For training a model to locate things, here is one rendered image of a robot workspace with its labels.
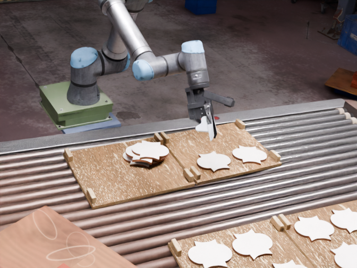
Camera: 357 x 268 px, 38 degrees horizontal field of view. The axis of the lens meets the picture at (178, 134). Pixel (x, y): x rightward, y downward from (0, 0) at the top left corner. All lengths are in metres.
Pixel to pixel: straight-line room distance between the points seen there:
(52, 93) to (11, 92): 2.09
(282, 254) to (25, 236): 0.82
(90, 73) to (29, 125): 1.82
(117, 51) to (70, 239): 1.02
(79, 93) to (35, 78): 2.43
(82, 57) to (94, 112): 0.26
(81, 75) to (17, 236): 0.96
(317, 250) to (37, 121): 2.78
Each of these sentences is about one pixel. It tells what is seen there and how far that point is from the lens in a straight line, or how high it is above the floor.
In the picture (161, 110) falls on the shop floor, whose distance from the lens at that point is 4.37.
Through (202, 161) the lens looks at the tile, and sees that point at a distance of 2.09.
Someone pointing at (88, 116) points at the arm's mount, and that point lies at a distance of 2.39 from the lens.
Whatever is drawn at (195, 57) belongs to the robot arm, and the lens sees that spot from 1.81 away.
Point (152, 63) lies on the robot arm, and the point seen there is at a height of 1.37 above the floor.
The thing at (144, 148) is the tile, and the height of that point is 0.99.
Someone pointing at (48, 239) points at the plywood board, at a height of 1.04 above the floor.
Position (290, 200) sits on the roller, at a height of 0.92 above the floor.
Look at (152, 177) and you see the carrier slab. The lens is 1.99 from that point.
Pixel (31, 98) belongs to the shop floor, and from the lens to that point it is 4.46.
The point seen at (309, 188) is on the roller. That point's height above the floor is 0.91.
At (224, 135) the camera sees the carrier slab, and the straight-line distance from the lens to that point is 2.32.
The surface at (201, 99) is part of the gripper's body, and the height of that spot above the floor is 1.29.
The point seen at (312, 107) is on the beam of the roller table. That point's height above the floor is 0.91.
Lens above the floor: 2.12
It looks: 31 degrees down
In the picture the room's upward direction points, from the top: 8 degrees clockwise
